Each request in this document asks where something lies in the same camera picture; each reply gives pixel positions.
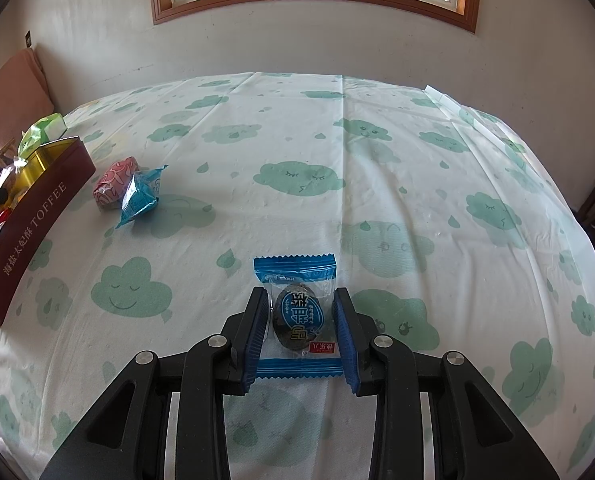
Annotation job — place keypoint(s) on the wooden chair with pink cloth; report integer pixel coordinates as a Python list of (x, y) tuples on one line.
[(12, 95)]

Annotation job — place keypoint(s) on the pink candy packet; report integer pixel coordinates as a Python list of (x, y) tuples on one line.
[(112, 182)]

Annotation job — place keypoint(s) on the clear fried snack packet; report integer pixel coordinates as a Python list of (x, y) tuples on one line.
[(4, 175)]

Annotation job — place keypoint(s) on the light blue candy packet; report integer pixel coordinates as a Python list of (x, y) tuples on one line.
[(140, 195)]

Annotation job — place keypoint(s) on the maroon and gold tin box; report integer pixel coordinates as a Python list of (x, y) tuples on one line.
[(32, 240)]

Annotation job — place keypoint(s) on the green tissue pack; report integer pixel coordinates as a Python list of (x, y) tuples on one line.
[(42, 130)]

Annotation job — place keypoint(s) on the blue-edged dark egg packet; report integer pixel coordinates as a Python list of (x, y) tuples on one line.
[(297, 310)]

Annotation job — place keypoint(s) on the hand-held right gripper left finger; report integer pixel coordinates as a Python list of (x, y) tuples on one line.
[(255, 340)]

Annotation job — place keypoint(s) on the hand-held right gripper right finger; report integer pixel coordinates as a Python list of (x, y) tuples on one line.
[(345, 340)]

